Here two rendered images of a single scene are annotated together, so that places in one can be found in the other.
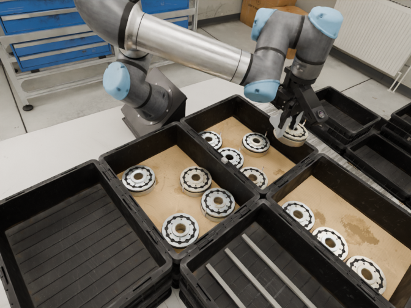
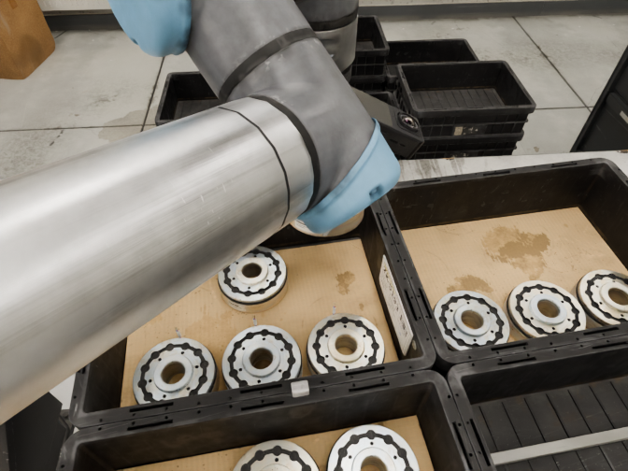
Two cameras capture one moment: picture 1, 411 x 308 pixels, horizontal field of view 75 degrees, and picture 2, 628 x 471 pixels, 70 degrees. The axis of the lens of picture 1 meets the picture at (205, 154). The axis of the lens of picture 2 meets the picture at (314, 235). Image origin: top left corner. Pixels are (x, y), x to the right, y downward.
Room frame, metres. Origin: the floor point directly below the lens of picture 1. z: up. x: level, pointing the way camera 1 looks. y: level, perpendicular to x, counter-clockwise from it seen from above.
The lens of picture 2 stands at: (0.44, 0.08, 1.40)
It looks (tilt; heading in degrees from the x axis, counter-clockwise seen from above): 49 degrees down; 306
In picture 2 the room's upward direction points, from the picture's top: straight up
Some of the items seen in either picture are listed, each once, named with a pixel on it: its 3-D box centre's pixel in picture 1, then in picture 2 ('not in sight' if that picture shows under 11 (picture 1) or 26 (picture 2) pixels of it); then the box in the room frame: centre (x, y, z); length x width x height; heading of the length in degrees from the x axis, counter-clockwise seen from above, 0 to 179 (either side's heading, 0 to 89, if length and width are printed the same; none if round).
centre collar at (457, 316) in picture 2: (298, 214); (471, 320); (0.45, -0.30, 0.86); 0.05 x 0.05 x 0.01
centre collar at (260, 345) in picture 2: (229, 157); (261, 359); (0.64, -0.08, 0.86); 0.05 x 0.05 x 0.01
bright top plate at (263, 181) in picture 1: (252, 178); (346, 347); (0.56, -0.16, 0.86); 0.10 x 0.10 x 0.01
